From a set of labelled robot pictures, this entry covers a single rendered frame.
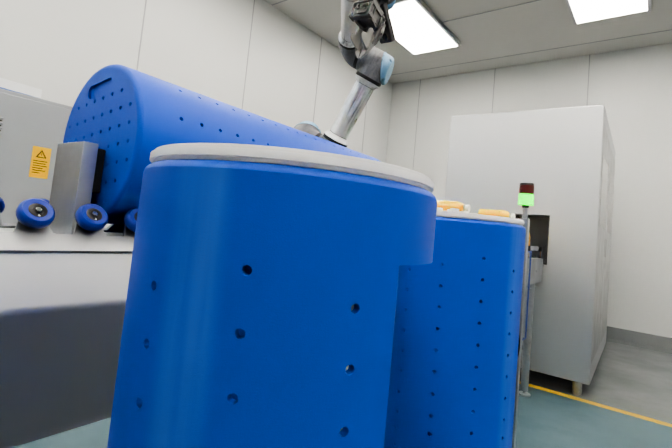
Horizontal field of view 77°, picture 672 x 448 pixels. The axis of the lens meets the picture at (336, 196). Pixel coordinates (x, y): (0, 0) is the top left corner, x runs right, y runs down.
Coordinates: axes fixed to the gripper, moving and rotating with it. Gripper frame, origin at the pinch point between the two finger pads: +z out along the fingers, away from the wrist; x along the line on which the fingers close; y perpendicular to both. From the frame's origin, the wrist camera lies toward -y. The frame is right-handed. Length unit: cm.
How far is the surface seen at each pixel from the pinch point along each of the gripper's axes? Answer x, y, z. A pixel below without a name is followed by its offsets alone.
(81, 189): 0, 53, 64
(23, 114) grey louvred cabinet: -159, 25, 35
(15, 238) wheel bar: 7, 61, 73
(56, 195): -7, 54, 66
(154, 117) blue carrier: 7, 51, 50
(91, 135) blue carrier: -8, 53, 54
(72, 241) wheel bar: 7, 54, 72
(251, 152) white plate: 51, 65, 60
